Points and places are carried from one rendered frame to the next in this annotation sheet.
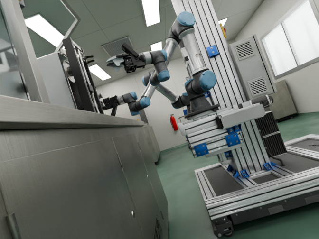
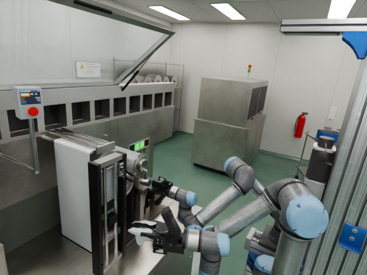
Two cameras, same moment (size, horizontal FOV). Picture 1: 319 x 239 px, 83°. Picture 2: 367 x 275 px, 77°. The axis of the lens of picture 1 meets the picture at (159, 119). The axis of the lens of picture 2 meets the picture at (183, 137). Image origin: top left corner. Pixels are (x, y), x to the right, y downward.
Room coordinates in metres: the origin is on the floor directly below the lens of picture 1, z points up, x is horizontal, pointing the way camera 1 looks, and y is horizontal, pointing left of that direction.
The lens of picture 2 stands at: (0.42, -0.28, 1.82)
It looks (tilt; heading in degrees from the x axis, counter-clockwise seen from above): 17 degrees down; 26
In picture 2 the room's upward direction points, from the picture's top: 5 degrees clockwise
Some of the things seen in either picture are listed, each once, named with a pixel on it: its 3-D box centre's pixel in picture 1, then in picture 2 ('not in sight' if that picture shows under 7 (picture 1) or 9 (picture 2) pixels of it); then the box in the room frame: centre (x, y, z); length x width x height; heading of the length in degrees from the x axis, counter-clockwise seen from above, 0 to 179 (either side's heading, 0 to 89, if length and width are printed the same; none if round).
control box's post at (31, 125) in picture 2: not in sight; (33, 145); (0.86, 0.50, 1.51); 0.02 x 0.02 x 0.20
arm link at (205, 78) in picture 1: (193, 53); (287, 259); (1.19, -0.36, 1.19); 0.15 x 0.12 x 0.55; 21
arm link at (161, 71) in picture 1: (161, 72); (209, 261); (1.11, -0.11, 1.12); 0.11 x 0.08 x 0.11; 21
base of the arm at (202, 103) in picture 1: (199, 103); not in sight; (1.31, -0.31, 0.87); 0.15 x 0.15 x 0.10
